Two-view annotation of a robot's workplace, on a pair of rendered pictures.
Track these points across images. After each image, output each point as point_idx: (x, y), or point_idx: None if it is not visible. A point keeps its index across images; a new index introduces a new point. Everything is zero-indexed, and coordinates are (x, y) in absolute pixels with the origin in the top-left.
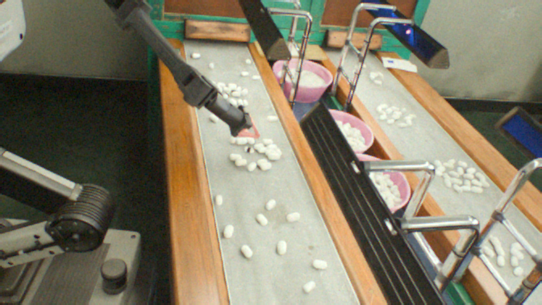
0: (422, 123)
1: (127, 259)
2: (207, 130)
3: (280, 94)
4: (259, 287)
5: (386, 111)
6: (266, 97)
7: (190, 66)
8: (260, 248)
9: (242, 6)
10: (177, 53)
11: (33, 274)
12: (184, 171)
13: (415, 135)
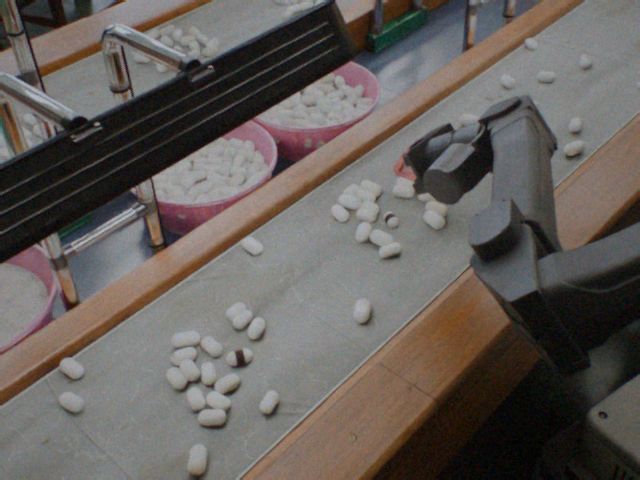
0: (21, 109)
1: (639, 386)
2: (403, 302)
3: (141, 272)
4: (595, 104)
5: (30, 143)
6: (153, 308)
7: (524, 113)
8: (549, 125)
9: (92, 200)
10: (519, 145)
11: None
12: (558, 231)
13: (82, 104)
